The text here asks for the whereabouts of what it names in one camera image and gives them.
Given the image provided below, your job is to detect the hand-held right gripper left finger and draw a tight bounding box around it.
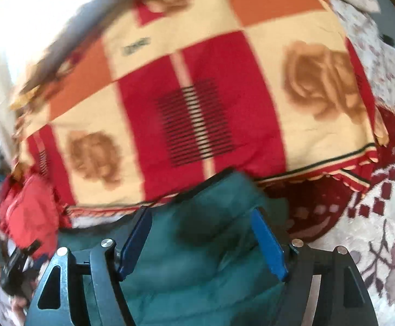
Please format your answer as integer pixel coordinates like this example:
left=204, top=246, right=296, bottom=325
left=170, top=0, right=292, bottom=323
left=24, top=206, right=153, bottom=326

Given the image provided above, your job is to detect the checkered rose print blanket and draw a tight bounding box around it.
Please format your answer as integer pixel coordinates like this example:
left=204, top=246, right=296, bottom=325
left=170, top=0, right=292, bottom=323
left=9, top=0, right=390, bottom=218

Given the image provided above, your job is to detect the red heart-shaped ruffled pillow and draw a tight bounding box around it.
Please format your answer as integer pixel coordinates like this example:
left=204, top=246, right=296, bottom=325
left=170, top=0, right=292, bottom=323
left=0, top=173, right=70, bottom=259

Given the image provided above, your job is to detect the floral white and red blanket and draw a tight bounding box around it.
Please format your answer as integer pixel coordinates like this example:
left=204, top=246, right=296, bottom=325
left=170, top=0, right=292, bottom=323
left=259, top=0, right=395, bottom=326

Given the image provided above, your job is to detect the green puffer jacket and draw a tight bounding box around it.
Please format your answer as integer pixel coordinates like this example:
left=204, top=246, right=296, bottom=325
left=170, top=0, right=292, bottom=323
left=56, top=168, right=290, bottom=326

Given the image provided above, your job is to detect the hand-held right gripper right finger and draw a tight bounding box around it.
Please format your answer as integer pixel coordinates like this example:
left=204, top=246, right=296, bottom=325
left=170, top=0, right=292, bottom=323
left=251, top=207, right=378, bottom=326

